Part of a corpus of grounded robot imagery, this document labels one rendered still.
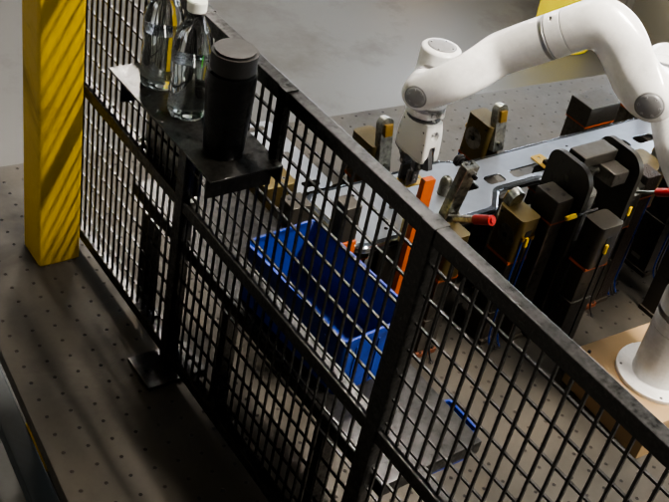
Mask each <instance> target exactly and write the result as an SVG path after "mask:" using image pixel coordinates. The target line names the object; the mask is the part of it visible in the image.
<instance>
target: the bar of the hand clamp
mask: <svg viewBox="0 0 669 502"><path fill-rule="evenodd" d="M465 159H466V156H465V155H464V154H458V155H456V156H455V157H454V159H453V164H454V165H455V166H460V167H459V169H458V171H457V174H456V176H455V178H454V180H453V182H452V184H451V187H450V189H449V191H448V193H447V195H446V197H445V200H444V202H443V204H442V206H441V208H440V210H439V213H440V214H441V215H442V216H443V218H444V219H445V220H446V219H447V217H448V215H449V214H458V212H459V210H460V207H461V205H462V203H463V201H464V199H465V197H466V195H467V193H468V191H469V189H470V187H471V185H472V183H473V180H477V179H478V177H477V172H478V170H479V168H480V166H479V165H478V164H477V163H476V162H475V161H474V160H472V161H471V163H470V165H469V163H468V162H466V161H465Z"/></svg>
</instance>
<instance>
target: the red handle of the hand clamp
mask: <svg viewBox="0 0 669 502"><path fill-rule="evenodd" d="M446 221H447V222H465V223H473V224H475V225H488V226H493V225H495V223H496V217H495V216H494V215H484V214H474V215H460V214H449V215H448V217H447V219H446Z"/></svg>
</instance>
